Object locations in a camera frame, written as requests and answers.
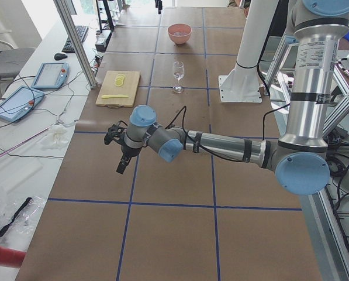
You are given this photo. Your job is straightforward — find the black box device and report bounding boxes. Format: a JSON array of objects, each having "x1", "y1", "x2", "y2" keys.
[{"x1": 95, "y1": 30, "x2": 112, "y2": 52}]

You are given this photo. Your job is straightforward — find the yellow plastic knife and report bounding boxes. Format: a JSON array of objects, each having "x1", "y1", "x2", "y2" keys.
[{"x1": 101, "y1": 94, "x2": 129, "y2": 99}]

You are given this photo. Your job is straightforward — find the black computer mouse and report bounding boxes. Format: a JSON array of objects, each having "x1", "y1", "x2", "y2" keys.
[{"x1": 54, "y1": 53, "x2": 68, "y2": 61}]

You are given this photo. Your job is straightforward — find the clear plastic bag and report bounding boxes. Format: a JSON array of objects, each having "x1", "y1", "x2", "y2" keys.
[{"x1": 0, "y1": 194, "x2": 47, "y2": 239}]

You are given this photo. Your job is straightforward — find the pink bowl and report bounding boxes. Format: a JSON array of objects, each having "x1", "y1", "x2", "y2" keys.
[{"x1": 167, "y1": 23, "x2": 192, "y2": 45}]

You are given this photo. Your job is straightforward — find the bamboo cutting board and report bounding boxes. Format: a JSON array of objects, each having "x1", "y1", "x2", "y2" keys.
[{"x1": 95, "y1": 71, "x2": 140, "y2": 107}]

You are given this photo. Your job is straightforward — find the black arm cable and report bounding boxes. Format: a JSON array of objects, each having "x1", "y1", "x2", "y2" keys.
[{"x1": 165, "y1": 104, "x2": 292, "y2": 163}]

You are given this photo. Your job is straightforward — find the clear wine glass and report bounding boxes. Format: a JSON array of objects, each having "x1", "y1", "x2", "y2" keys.
[{"x1": 172, "y1": 61, "x2": 185, "y2": 93}]

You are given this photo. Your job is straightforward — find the black strap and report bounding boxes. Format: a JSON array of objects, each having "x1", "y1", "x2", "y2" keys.
[{"x1": 0, "y1": 197, "x2": 33, "y2": 244}]

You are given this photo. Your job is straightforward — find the steel rod green handle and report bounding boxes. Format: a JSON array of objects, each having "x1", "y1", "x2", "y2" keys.
[{"x1": 0, "y1": 116, "x2": 78, "y2": 165}]

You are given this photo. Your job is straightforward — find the brown paper table cover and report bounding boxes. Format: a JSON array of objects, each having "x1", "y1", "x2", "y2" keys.
[{"x1": 17, "y1": 7, "x2": 322, "y2": 280}]

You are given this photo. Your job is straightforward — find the blue teach pendant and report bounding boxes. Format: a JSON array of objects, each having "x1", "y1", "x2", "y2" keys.
[
  {"x1": 0, "y1": 86, "x2": 44, "y2": 122},
  {"x1": 32, "y1": 62, "x2": 70, "y2": 91}
]

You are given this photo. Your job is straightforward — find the black keyboard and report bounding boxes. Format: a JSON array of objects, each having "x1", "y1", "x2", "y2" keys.
[{"x1": 61, "y1": 25, "x2": 89, "y2": 54}]

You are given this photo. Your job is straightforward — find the aluminium frame post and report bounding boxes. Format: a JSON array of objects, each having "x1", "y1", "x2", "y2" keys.
[{"x1": 53, "y1": 0, "x2": 97, "y2": 89}]

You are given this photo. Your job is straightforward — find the white cloth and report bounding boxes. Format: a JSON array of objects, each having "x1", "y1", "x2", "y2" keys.
[{"x1": 40, "y1": 125, "x2": 69, "y2": 149}]

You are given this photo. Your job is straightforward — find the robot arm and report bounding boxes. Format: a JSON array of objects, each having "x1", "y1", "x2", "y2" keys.
[{"x1": 115, "y1": 1, "x2": 349, "y2": 195}]

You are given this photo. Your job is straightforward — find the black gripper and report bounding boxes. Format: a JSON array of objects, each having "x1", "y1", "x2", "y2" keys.
[{"x1": 116, "y1": 145, "x2": 141, "y2": 173}]

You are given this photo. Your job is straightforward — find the blue teach pendant near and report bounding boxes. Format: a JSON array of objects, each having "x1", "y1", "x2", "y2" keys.
[{"x1": 0, "y1": 86, "x2": 44, "y2": 122}]

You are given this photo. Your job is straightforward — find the clear ice cubes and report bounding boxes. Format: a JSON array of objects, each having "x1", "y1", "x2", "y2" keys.
[{"x1": 173, "y1": 31, "x2": 187, "y2": 37}]

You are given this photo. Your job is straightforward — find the red cylinder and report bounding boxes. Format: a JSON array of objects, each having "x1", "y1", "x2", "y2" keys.
[{"x1": 0, "y1": 246, "x2": 26, "y2": 268}]

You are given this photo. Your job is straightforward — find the grey office chair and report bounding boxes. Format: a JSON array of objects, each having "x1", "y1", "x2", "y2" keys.
[{"x1": 0, "y1": 29, "x2": 36, "y2": 98}]

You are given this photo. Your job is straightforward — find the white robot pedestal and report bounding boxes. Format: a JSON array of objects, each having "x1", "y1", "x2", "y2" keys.
[{"x1": 219, "y1": 0, "x2": 278, "y2": 103}]

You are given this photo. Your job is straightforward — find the blue teach pendant far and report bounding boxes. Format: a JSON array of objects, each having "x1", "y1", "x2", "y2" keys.
[{"x1": 32, "y1": 62, "x2": 70, "y2": 91}]

